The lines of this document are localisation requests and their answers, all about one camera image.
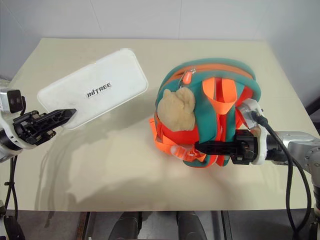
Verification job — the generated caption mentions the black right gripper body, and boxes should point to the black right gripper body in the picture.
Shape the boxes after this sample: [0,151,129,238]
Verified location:
[230,129,259,165]

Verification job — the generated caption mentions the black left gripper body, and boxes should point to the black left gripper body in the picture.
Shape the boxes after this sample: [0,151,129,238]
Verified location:
[12,111,55,146]

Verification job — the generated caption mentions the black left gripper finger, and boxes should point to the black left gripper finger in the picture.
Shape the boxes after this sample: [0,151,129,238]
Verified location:
[41,129,58,145]
[37,108,77,131]

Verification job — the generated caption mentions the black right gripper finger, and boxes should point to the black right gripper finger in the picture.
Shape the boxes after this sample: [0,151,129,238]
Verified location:
[194,140,237,156]

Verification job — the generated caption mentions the white Unitree box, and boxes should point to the white Unitree box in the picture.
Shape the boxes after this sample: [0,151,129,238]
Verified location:
[36,47,149,131]

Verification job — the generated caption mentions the orange and teal backpack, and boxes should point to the orange and teal backpack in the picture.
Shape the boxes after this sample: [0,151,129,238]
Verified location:
[149,57,262,170]

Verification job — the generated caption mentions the dark rounded shape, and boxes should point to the dark rounded shape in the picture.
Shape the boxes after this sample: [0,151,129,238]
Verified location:
[175,211,204,240]
[111,211,142,240]

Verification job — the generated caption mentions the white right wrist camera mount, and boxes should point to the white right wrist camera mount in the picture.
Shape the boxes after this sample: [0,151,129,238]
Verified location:
[236,98,269,166]

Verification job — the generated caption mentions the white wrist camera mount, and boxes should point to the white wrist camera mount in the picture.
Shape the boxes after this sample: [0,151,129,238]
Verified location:
[0,87,34,151]
[236,98,269,166]

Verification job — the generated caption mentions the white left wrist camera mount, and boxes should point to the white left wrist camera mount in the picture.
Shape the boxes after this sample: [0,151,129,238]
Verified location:
[0,87,34,151]

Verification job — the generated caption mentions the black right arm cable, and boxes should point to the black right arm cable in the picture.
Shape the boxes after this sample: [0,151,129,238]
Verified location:
[250,110,312,234]

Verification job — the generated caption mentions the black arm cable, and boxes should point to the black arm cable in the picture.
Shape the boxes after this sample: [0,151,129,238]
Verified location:
[250,110,312,234]
[3,154,20,240]

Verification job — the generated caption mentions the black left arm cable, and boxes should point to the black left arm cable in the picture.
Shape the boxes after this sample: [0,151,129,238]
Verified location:
[3,154,20,240]

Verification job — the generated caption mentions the metal table frame bar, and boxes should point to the metal table frame bar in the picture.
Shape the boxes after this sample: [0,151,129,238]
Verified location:
[76,211,91,240]
[220,211,231,240]

